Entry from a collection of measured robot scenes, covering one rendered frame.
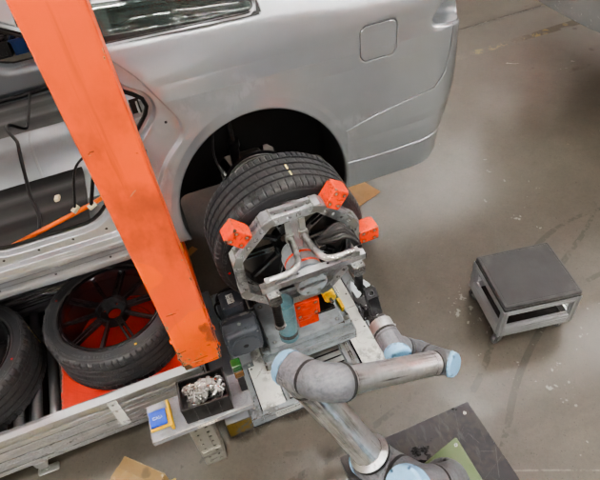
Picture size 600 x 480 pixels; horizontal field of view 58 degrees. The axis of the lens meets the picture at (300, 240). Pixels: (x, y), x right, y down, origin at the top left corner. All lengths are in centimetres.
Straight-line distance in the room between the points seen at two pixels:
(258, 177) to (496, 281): 135
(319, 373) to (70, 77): 102
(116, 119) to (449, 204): 260
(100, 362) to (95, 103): 139
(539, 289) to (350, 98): 131
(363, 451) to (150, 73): 151
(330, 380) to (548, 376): 164
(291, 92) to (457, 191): 185
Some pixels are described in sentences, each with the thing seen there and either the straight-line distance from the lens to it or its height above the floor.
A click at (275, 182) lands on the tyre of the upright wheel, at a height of 118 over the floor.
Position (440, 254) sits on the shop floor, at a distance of 339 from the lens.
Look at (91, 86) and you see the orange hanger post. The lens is 150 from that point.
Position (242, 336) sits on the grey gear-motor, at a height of 39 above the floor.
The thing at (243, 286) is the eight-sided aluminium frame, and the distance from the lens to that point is 223.
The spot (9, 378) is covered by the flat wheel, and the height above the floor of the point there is 50.
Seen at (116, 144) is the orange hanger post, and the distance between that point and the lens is 158.
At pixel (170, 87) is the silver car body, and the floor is 151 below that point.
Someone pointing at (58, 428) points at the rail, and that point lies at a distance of 273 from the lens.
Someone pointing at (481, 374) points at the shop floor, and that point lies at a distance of 294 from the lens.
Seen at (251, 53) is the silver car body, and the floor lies 155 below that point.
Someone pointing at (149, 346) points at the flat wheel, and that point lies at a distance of 258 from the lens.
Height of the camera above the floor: 251
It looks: 46 degrees down
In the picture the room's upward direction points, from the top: 8 degrees counter-clockwise
